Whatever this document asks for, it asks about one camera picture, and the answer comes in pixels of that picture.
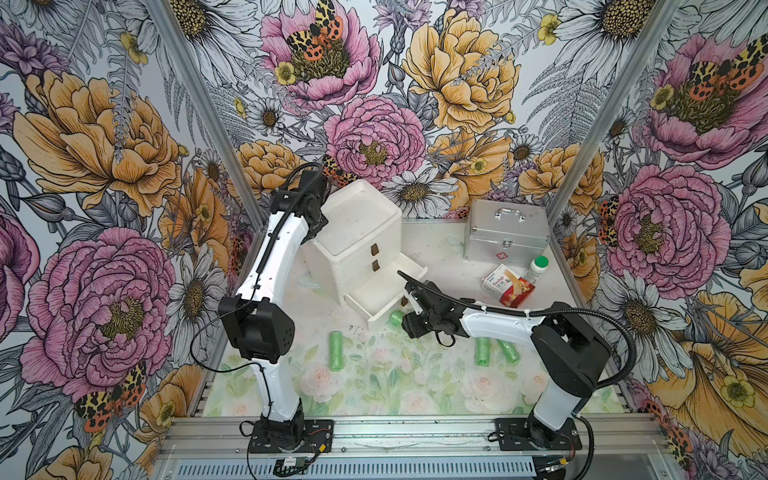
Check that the white bottle green cap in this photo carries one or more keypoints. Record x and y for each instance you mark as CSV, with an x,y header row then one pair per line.
x,y
536,269

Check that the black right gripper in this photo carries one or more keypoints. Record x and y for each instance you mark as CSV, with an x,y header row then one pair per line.
x,y
413,328

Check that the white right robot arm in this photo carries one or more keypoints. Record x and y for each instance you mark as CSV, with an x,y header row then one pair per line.
x,y
572,351

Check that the aluminium front rail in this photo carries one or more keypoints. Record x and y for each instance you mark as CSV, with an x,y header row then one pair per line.
x,y
604,446

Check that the green bag roll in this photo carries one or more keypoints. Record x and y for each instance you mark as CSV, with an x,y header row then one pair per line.
x,y
509,352
336,353
482,354
396,318

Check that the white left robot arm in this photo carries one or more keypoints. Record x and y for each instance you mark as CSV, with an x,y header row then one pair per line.
x,y
254,319

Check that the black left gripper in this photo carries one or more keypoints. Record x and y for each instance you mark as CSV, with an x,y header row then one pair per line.
x,y
323,223

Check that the red white small box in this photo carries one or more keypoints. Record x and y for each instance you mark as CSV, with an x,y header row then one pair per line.
x,y
507,287

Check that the white plastic drawer cabinet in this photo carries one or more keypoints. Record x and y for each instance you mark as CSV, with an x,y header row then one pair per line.
x,y
362,236

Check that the white bottom drawer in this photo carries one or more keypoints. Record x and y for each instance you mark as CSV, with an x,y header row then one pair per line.
x,y
381,291

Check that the floral table mat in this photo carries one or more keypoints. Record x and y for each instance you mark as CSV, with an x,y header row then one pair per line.
x,y
387,374

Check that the silver aluminium case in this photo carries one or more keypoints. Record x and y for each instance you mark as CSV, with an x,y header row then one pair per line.
x,y
505,232

